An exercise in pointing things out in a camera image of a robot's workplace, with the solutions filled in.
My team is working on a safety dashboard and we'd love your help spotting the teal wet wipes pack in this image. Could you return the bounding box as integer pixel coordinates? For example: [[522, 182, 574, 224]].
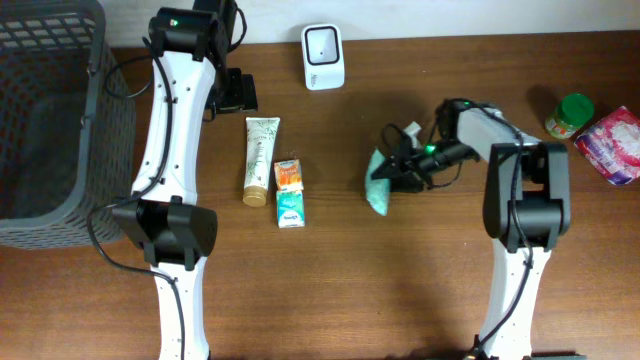
[[365, 149, 391, 216]]

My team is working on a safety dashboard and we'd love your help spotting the cream lotion tube gold cap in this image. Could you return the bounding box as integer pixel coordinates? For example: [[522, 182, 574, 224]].
[[243, 117, 280, 207]]

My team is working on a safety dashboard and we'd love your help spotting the orange Kleenex tissue pack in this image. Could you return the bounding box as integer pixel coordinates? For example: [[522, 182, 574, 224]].
[[274, 159, 304, 192]]

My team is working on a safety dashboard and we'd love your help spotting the green lid glass jar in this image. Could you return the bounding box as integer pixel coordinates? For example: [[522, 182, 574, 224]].
[[544, 93, 595, 139]]

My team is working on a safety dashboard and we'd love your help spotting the purple red pad package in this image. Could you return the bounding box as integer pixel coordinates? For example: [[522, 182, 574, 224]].
[[574, 106, 639, 186]]

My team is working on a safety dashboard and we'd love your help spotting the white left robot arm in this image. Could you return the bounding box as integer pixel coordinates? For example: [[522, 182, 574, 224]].
[[112, 1, 258, 359]]

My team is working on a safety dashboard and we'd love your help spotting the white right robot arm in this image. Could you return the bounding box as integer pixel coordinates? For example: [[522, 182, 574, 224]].
[[365, 98, 571, 359]]

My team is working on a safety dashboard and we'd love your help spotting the white barcode scanner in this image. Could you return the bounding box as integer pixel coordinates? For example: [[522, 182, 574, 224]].
[[301, 24, 346, 91]]

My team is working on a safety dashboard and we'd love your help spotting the small teal tissue pack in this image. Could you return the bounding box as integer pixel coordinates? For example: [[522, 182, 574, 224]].
[[276, 191, 305, 228]]

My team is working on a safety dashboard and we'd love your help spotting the dark grey plastic basket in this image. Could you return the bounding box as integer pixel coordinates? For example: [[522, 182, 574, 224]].
[[1, 1, 136, 250]]

